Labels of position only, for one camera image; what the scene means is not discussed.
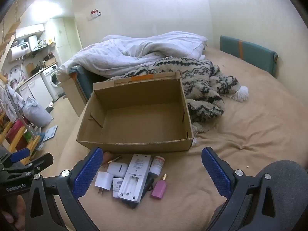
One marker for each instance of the small white labelled bottle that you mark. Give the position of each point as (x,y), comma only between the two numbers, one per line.
(118,185)

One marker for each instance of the gold slim tube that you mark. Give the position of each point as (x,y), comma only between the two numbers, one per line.
(114,159)

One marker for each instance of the person's left hand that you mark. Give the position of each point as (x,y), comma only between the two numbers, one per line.
(19,204)

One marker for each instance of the wooden rack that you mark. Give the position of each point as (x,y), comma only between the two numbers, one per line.
(16,137)

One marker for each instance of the white medicine bottle red label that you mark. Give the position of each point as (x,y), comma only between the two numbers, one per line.
(157,164)

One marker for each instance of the grey stuffed bag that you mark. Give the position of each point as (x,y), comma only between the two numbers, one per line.
(36,115)

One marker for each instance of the brown cardboard box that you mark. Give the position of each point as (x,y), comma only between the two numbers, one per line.
(134,120)

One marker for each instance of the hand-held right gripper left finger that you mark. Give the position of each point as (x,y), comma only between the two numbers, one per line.
(87,170)

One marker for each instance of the pink perfume bottle gold cap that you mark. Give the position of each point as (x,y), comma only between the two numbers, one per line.
(158,189)

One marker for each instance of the brown transparent pouch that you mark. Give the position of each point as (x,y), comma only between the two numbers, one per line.
(106,158)

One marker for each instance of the white water heater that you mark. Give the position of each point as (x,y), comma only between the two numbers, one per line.
(18,53)

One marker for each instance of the white plug adapter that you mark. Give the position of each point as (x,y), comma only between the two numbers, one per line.
(103,180)

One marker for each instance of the white washing machine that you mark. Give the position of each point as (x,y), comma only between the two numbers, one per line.
(51,79)

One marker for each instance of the white earbuds case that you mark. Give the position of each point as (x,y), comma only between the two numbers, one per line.
(117,169)

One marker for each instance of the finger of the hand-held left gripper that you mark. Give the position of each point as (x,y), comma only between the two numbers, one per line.
(20,154)
(41,161)

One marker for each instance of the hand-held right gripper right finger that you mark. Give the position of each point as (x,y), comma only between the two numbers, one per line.
(216,170)

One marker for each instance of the bathroom scale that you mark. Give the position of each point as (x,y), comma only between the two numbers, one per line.
(49,132)

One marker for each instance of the hanging light clothes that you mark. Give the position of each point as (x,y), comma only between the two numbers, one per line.
(10,101)

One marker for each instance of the bed with tan sheet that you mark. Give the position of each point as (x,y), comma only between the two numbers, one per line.
(252,125)

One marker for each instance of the white remote control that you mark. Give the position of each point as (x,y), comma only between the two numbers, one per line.
(134,173)

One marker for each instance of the white duvet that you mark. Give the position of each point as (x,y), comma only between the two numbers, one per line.
(120,53)

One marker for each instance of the white kitchen cabinet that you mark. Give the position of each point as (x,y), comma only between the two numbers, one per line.
(33,89)

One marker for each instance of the red white wall ornament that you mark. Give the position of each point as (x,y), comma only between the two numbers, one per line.
(94,14)

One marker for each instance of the beige black patterned blanket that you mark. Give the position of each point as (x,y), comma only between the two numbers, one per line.
(204,84)

